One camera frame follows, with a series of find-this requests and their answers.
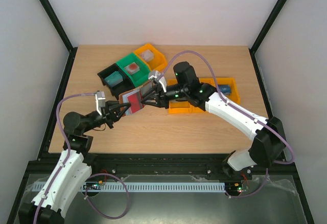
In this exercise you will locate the blue card stack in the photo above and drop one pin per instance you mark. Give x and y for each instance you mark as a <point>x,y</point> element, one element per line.
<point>225,89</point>

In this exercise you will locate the black frame post left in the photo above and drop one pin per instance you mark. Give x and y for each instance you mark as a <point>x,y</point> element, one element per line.
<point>57,24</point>

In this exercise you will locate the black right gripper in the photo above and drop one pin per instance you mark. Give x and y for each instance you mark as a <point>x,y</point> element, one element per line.
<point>163,97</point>

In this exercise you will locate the yellow bin near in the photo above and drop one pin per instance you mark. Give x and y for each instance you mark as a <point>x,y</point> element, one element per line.
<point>180,107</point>

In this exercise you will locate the teal card stack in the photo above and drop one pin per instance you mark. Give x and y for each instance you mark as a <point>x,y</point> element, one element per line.
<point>114,79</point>

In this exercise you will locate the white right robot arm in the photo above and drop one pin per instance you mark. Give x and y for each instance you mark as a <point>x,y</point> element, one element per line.
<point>267,135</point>

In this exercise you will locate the green bin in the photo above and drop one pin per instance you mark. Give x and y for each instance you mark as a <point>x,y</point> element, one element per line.
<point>140,77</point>

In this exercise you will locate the red white card stack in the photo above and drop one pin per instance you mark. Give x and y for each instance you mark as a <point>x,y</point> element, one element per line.
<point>132,68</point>

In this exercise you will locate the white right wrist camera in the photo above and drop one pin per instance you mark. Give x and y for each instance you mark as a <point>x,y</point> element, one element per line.
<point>158,78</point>

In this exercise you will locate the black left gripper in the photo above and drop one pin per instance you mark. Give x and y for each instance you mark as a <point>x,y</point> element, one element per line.
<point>111,112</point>

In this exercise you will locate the brown leather card holder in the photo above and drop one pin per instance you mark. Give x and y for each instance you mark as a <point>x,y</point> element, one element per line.
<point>142,89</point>

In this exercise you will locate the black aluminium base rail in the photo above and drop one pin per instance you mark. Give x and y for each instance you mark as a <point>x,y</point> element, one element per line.
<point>213,166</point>

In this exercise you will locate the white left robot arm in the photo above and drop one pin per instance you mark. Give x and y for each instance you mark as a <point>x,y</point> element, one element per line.
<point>74,166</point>

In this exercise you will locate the yellow bin far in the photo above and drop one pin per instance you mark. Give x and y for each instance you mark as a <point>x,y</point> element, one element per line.
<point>235,97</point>

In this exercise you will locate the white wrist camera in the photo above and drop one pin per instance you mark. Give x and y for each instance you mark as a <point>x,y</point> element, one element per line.
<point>158,78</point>
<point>100,101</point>

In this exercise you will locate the white slotted cable duct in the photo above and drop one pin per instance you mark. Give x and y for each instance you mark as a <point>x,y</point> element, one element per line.
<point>196,187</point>

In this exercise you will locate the yellow bin left group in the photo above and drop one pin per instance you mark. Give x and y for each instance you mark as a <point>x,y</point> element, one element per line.
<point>159,62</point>

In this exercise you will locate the yellow bin middle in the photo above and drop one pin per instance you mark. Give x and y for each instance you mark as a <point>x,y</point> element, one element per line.
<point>207,80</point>

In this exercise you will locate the black frame post right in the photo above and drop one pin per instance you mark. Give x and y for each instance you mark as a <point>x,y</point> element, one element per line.
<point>267,25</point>

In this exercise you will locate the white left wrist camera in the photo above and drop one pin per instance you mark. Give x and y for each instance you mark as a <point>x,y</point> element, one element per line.
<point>100,101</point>

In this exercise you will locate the black bin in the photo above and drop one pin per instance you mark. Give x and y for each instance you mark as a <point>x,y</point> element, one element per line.
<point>122,87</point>

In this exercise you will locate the black frame post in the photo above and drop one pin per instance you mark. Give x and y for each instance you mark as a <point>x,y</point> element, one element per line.
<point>267,25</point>
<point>57,24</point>

